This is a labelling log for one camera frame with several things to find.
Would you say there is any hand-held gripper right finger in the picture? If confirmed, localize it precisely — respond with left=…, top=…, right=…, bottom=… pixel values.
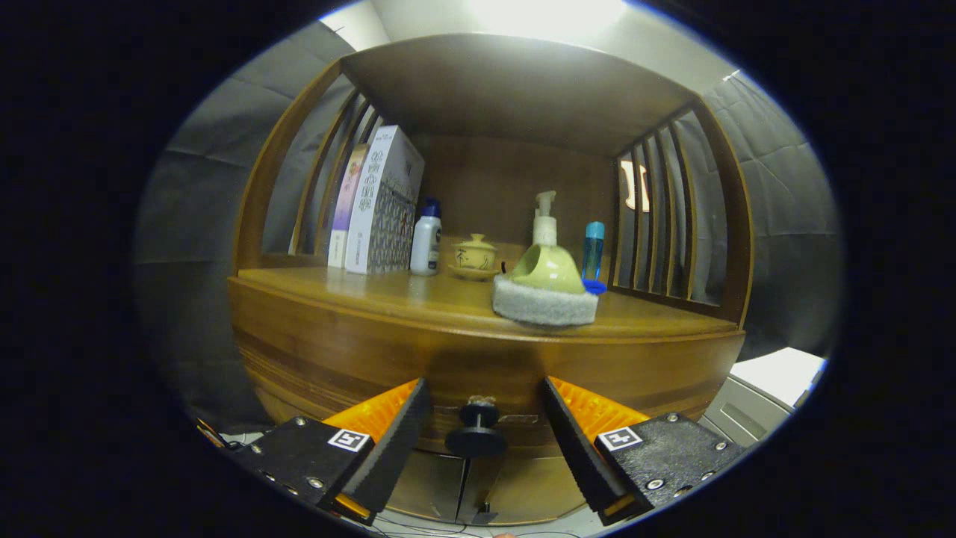
left=542, top=376, right=748, bottom=526

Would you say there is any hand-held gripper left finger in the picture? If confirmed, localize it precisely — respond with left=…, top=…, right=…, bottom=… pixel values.
left=221, top=377, right=432, bottom=526

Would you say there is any black round drawer knob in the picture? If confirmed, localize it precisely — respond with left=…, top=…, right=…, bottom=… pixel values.
left=445, top=396, right=509, bottom=458

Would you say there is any brown wooden drawer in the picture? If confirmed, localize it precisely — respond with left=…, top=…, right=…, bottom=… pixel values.
left=228, top=280, right=746, bottom=457

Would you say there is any green scrub brush grey pad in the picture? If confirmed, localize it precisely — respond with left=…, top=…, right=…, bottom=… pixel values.
left=491, top=244, right=600, bottom=327

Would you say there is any wooden cabinet door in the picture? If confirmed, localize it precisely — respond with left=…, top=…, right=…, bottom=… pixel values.
left=385, top=448, right=468, bottom=522
left=459, top=452, right=568, bottom=525

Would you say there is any brown wooden countertop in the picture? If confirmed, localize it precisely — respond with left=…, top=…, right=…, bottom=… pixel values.
left=232, top=254, right=740, bottom=341

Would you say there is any brown wooden cabinet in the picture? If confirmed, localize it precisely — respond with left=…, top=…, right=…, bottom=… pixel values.
left=228, top=33, right=755, bottom=528

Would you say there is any clear blue bottle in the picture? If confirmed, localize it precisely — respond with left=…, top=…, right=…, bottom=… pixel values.
left=582, top=221, right=605, bottom=283

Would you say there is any white bottle with blue cap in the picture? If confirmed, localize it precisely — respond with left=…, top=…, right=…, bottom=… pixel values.
left=410, top=197, right=443, bottom=276

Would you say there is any yellow lidded teacup with saucer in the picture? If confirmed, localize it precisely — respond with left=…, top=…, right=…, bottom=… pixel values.
left=448, top=233, right=500, bottom=282

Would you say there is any white plastic box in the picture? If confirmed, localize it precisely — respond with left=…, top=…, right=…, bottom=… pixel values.
left=702, top=347, right=828, bottom=449

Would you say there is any white pump bottle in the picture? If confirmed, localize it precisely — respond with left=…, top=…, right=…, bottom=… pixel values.
left=533, top=191, right=558, bottom=249

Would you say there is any white patterned book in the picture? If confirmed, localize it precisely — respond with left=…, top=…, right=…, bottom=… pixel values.
left=345, top=126, right=426, bottom=275

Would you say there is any ceiling light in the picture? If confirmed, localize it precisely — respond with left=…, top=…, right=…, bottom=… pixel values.
left=463, top=0, right=628, bottom=42

